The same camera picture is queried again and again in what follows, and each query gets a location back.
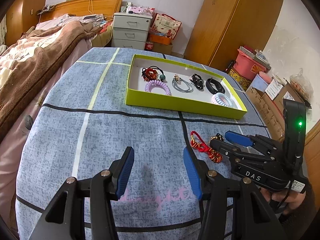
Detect red cord bead bracelet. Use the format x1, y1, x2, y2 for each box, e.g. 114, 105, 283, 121
190, 130, 223, 164

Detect black hair tie pink charm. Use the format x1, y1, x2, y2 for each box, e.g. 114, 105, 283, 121
189, 73, 204, 90

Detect purple spiral hair tie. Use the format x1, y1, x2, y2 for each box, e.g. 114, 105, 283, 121
145, 80, 172, 96

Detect person's right hand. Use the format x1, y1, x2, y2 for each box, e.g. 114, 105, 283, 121
260, 187, 306, 215

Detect long cardboard box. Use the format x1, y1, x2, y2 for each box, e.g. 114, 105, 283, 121
246, 87, 285, 142

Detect cardboard box with label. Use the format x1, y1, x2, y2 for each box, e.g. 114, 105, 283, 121
273, 81, 311, 120

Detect blue patterned tablecloth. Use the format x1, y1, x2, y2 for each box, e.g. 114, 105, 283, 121
15, 48, 269, 239

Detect yellow patterned box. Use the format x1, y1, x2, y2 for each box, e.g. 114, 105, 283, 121
228, 68, 252, 91

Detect black fitness band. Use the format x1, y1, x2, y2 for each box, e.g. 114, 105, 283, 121
206, 78, 225, 95

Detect pink plastic bin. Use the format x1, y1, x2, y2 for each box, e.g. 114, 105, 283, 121
233, 49, 267, 81

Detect lime green tray box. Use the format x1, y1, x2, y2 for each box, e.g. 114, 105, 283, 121
125, 54, 247, 120

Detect cola bottle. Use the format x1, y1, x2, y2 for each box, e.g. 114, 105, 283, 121
145, 41, 153, 51

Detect wooden wardrobe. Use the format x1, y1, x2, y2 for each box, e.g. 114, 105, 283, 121
184, 0, 283, 70

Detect orange box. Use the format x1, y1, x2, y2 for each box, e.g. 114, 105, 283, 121
149, 34, 172, 45

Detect grey drawer cabinet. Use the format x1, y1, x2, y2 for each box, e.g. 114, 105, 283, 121
111, 12, 152, 50

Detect brown blanket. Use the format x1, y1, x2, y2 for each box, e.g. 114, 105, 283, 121
1, 21, 101, 139

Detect red white gift bag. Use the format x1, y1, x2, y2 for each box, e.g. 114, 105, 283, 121
150, 14, 182, 40

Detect pink items on cabinet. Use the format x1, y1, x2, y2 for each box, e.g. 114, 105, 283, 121
120, 2, 155, 16

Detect wooden headboard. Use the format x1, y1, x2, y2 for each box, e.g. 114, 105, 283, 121
40, 0, 123, 22

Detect corner wooden cabinet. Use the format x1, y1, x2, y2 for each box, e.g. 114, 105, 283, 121
5, 0, 46, 47

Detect pastel spiral hair tie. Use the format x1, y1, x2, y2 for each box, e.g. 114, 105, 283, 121
211, 92, 234, 108

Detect grey flower hair tie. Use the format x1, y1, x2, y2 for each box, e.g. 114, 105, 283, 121
171, 74, 194, 94

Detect black red beaded hair tie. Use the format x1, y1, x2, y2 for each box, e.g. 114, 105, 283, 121
141, 65, 167, 82

